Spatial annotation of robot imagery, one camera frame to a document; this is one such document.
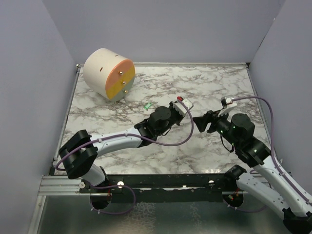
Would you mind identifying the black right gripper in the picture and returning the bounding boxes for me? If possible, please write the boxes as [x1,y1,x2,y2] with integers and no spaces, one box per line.
[193,107,239,147]

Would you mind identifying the green key tag with key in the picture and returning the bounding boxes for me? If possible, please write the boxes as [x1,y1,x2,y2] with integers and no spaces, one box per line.
[144,103,152,110]

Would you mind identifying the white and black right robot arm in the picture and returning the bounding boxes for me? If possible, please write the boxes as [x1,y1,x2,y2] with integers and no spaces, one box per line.
[193,111,312,234]

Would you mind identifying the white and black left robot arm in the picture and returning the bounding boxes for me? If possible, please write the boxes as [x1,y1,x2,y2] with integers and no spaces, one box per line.
[55,97,194,193]

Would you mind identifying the cream cylinder with coloured face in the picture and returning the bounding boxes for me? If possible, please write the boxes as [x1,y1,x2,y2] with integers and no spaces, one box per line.
[83,48,136,102]

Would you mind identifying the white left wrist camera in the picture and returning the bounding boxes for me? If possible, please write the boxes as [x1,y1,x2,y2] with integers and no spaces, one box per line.
[173,96,194,117]

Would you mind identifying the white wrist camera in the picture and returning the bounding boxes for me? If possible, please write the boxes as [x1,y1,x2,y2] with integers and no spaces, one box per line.
[218,97,237,117]
[173,96,194,117]

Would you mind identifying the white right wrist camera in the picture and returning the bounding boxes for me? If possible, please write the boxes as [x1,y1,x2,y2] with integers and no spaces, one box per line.
[218,97,237,117]

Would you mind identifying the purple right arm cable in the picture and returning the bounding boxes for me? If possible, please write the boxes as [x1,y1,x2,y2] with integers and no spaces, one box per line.
[231,97,310,213]

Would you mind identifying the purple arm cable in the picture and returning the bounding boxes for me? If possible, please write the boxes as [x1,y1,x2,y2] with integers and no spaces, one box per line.
[55,107,195,215]
[231,97,310,213]

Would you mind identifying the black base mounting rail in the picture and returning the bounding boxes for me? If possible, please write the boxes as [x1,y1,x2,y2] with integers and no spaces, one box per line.
[80,165,246,203]

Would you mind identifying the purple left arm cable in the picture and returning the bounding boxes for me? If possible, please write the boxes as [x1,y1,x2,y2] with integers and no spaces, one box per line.
[55,107,195,215]

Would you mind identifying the aluminium table frame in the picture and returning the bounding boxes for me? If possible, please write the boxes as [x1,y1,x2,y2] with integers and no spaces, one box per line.
[26,62,309,234]

